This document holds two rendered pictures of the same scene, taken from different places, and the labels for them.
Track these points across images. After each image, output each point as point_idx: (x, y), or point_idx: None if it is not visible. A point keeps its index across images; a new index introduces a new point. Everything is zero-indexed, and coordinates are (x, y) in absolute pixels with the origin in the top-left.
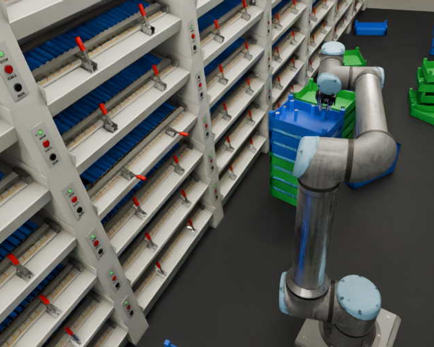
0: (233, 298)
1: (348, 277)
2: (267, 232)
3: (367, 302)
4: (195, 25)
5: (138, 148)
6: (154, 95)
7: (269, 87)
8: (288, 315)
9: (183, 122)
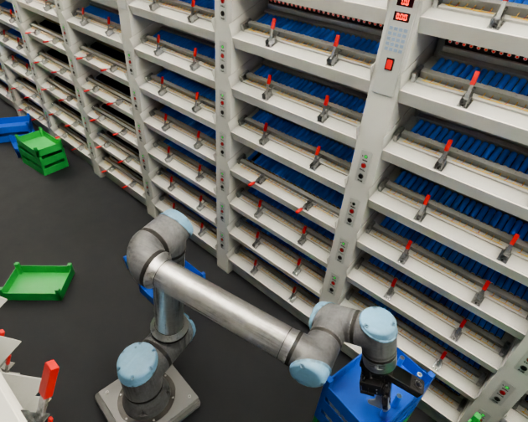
0: (226, 330)
1: (153, 357)
2: (292, 383)
3: (125, 361)
4: (373, 161)
5: (283, 182)
6: (304, 163)
7: (504, 388)
8: (191, 367)
9: (324, 217)
